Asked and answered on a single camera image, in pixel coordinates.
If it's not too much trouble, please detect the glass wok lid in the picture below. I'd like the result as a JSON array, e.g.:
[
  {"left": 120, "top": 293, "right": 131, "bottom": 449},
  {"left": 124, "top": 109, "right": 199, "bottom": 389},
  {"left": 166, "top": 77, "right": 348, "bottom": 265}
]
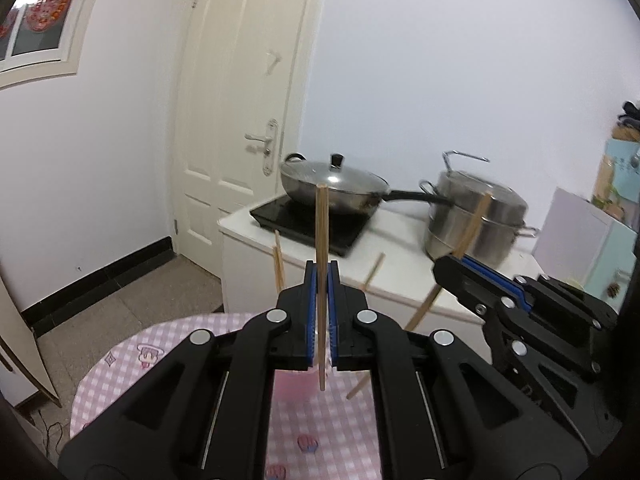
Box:
[{"left": 281, "top": 154, "right": 391, "bottom": 196}]

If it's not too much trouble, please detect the steel steamer pot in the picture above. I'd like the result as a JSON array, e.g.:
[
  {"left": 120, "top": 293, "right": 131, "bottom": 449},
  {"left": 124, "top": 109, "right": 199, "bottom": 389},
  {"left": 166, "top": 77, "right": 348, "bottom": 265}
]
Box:
[{"left": 419, "top": 151, "right": 540, "bottom": 267}]

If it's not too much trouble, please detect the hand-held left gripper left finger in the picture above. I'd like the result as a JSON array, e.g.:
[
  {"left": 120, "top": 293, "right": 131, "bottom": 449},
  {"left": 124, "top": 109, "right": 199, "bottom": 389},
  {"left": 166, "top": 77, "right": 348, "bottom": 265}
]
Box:
[{"left": 59, "top": 261, "right": 318, "bottom": 480}]

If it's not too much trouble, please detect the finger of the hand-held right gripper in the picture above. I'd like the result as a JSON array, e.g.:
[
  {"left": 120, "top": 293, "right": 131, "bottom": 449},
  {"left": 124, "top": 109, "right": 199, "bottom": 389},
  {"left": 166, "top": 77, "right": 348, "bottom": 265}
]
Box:
[
  {"left": 460, "top": 255, "right": 621, "bottom": 333},
  {"left": 432, "top": 255, "right": 603, "bottom": 381}
]

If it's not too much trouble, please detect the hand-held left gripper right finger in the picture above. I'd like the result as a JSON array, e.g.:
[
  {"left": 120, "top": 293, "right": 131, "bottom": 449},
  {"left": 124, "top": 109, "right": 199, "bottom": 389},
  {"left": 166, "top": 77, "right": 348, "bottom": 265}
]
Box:
[{"left": 327, "top": 261, "right": 586, "bottom": 480}]

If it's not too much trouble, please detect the cream framed window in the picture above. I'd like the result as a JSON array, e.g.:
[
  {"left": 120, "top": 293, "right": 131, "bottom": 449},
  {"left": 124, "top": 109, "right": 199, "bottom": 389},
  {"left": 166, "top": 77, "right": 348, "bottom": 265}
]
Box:
[{"left": 0, "top": 0, "right": 108, "bottom": 92}]

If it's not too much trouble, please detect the white counter cabinet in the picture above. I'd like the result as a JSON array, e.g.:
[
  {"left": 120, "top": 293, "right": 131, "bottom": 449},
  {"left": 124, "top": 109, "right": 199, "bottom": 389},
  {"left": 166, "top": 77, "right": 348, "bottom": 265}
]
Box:
[{"left": 218, "top": 205, "right": 551, "bottom": 341}]

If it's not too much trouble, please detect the white small fridge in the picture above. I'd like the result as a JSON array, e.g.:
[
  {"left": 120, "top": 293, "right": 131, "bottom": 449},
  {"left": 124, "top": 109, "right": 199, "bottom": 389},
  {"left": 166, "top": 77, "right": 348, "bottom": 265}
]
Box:
[{"left": 531, "top": 187, "right": 640, "bottom": 301}]

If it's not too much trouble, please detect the pink cup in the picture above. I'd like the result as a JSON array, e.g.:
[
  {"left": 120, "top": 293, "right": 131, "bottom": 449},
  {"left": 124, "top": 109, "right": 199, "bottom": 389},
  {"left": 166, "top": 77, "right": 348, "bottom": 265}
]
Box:
[{"left": 272, "top": 340, "right": 378, "bottom": 406}]

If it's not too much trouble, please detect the tan bottle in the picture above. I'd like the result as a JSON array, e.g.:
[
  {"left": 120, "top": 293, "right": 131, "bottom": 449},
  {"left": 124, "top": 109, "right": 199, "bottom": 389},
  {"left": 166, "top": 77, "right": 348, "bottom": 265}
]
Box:
[{"left": 594, "top": 154, "right": 615, "bottom": 203}]

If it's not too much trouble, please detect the black plush toy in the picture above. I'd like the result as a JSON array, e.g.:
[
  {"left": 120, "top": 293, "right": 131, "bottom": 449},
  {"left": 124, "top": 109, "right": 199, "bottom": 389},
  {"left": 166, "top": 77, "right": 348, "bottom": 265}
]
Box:
[{"left": 617, "top": 101, "right": 640, "bottom": 131}]

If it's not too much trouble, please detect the pink checked tablecloth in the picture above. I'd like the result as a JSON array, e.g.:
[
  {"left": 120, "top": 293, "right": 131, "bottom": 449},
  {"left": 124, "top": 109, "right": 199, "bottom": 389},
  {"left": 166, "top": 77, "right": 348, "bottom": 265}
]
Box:
[{"left": 70, "top": 312, "right": 386, "bottom": 480}]

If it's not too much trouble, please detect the set of wooden chopsticks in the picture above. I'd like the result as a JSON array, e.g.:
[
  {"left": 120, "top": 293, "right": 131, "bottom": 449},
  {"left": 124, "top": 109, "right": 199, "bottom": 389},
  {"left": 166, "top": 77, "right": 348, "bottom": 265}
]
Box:
[{"left": 272, "top": 230, "right": 386, "bottom": 292}]

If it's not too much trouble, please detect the wooden side stand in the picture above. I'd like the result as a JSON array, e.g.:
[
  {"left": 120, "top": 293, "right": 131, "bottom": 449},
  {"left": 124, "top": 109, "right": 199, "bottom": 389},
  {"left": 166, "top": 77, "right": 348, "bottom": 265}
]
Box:
[{"left": 0, "top": 275, "right": 63, "bottom": 408}]

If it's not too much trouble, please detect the steel wok with black handle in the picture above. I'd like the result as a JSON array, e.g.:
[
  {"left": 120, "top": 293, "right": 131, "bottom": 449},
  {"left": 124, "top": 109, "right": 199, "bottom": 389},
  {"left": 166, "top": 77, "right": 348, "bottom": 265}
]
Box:
[{"left": 280, "top": 154, "right": 453, "bottom": 216}]

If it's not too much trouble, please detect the light blue box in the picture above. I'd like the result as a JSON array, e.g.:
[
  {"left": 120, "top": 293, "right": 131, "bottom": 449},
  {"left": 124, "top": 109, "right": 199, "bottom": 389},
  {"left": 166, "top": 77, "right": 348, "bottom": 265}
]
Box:
[{"left": 592, "top": 140, "right": 640, "bottom": 221}]

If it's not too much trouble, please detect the metal door handle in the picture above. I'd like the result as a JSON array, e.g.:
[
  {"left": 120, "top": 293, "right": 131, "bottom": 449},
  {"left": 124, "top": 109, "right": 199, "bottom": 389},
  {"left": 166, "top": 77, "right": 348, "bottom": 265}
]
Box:
[{"left": 245, "top": 119, "right": 279, "bottom": 177}]

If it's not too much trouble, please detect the black induction cooker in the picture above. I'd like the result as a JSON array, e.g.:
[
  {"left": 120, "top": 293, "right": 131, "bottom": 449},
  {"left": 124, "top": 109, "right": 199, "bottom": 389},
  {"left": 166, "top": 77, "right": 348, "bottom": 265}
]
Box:
[{"left": 250, "top": 195, "right": 381, "bottom": 257}]

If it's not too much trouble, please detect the black floor cable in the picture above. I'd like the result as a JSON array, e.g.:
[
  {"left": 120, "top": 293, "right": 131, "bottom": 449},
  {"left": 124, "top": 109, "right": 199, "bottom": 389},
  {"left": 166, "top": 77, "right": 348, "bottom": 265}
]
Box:
[{"left": 30, "top": 410, "right": 66, "bottom": 456}]

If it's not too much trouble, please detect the cream panel door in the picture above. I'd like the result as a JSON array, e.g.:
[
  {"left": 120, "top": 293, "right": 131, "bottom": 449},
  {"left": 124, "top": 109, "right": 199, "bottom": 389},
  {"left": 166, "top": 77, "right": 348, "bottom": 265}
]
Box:
[{"left": 172, "top": 0, "right": 331, "bottom": 278}]

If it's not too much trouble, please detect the light wooden chopstick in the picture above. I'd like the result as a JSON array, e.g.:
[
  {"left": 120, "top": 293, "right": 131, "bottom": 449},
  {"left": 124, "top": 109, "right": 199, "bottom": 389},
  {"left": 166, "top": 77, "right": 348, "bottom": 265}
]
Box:
[
  {"left": 316, "top": 185, "right": 328, "bottom": 392},
  {"left": 346, "top": 194, "right": 493, "bottom": 401}
]

